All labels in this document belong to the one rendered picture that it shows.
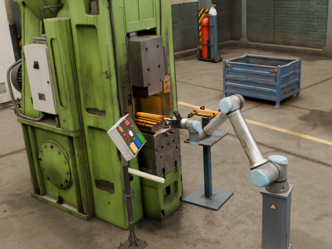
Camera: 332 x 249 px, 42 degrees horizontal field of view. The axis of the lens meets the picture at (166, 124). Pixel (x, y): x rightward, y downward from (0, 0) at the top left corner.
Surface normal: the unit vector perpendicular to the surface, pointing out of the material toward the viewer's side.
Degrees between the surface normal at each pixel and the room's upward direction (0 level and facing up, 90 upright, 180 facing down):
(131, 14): 90
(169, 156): 90
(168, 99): 90
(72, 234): 0
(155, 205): 90
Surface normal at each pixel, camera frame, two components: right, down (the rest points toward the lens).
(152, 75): 0.78, 0.16
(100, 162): -0.62, 0.30
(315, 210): -0.07, -0.94
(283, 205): 0.26, 0.31
